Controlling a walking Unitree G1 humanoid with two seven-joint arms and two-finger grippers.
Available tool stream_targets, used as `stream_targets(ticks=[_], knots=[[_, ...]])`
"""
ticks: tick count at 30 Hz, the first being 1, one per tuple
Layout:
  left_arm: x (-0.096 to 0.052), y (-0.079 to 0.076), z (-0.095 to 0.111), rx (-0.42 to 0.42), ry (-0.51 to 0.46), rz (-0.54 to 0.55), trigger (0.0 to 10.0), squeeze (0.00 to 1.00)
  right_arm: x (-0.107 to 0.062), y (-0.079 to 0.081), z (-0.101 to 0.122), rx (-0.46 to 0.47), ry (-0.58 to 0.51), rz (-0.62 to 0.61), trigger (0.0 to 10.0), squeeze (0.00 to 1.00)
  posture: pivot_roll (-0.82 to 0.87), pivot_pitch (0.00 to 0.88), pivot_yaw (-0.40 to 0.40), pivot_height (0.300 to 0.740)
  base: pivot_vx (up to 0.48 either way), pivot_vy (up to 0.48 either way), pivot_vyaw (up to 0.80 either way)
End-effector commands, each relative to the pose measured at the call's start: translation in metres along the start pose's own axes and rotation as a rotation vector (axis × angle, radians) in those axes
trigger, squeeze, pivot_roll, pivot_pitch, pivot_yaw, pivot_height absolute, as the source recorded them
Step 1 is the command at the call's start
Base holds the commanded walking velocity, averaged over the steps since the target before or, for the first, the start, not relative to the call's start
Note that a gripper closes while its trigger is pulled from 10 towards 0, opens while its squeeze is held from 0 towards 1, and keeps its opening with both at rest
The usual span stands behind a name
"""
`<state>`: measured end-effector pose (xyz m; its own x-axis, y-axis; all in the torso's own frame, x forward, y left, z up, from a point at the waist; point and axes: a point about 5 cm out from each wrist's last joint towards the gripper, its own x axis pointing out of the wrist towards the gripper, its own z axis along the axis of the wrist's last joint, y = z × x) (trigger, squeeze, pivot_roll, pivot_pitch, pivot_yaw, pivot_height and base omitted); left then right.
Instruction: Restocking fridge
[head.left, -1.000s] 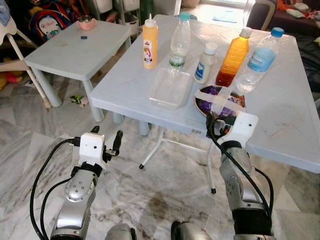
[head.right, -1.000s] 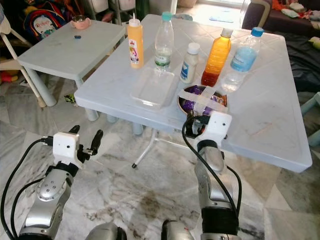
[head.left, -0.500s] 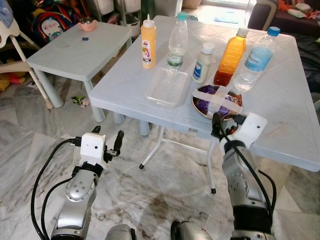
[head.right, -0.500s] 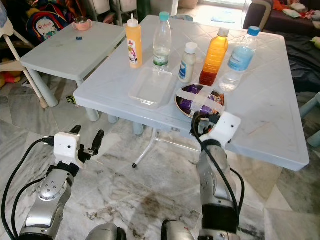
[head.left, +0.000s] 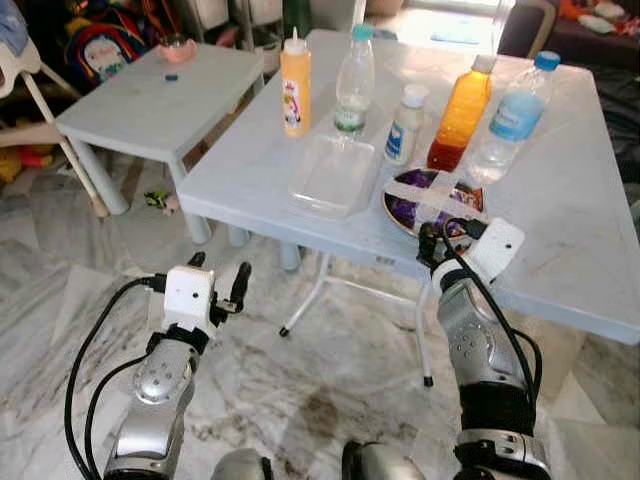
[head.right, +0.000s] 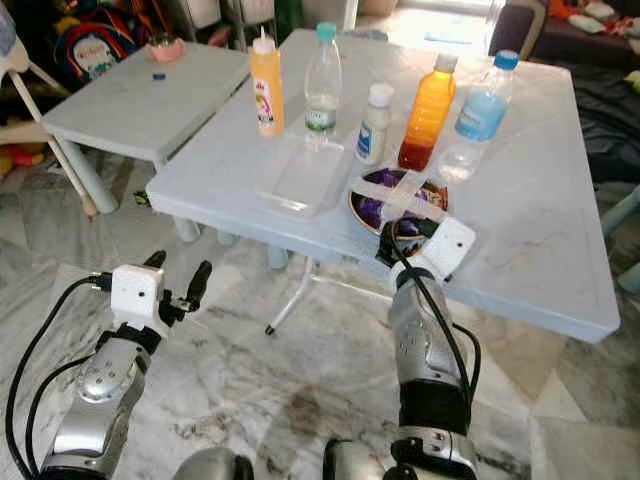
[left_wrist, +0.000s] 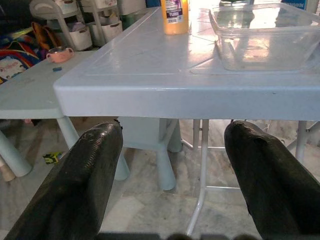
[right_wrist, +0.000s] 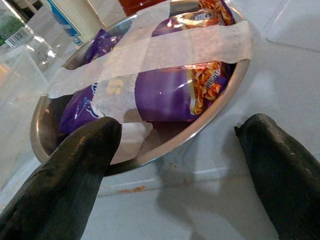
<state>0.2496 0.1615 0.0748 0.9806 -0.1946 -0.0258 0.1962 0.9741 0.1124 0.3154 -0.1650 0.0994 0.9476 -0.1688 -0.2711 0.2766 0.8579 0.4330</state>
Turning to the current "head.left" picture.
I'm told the blue label water bottle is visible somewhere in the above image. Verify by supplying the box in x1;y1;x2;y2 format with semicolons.
469;50;562;184

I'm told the small white bottle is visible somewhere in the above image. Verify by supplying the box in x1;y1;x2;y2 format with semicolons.
384;84;430;167

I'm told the small white table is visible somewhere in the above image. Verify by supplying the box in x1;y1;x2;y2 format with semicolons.
54;42;267;247

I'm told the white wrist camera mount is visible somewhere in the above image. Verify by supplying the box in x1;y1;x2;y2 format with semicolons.
163;266;218;332
458;218;527;288

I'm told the clear bottle with teal cap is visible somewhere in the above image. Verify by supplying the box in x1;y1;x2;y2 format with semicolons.
334;23;377;140

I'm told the grey robot left leg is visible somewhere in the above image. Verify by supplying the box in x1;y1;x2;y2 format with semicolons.
209;448;274;480

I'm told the yellow and red toy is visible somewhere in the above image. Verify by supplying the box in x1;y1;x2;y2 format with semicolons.
0;143;57;187

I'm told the dark sofa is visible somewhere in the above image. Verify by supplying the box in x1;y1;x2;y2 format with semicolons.
496;0;640;183

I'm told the clear plastic food container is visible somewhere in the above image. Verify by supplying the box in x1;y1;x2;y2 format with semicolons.
288;134;380;220

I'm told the grey robot right leg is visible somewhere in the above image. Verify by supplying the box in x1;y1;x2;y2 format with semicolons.
341;440;428;480

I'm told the white high chair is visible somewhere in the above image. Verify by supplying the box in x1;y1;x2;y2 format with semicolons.
0;0;112;220

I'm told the small green black toy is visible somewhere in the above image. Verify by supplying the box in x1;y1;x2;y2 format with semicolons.
144;189;180;214

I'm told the yellow squeeze bottle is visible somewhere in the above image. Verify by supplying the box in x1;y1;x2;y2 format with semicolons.
279;29;313;139

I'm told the colourful children's backpack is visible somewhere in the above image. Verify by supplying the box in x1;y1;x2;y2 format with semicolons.
64;8;153;87

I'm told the orange and white clothes pile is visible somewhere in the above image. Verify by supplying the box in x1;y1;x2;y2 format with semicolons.
557;0;640;37

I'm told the grey robot leg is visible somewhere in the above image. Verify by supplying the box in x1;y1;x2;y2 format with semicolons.
341;440;428;480
209;448;274;480

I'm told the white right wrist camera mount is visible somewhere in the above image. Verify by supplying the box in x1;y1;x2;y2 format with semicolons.
458;218;527;288

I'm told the pink bowl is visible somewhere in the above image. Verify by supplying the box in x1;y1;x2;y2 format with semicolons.
159;34;199;65

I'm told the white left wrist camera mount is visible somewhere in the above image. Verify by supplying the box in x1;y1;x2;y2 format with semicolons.
163;266;218;332

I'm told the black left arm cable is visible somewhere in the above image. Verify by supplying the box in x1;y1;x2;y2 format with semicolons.
64;275;167;480

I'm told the large white folding table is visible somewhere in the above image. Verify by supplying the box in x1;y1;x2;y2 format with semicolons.
177;28;640;389

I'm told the taped plate with purple food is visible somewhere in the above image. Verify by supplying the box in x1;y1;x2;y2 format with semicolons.
382;168;492;240

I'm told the orange juice bottle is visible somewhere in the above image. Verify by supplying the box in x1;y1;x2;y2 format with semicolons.
426;54;497;173

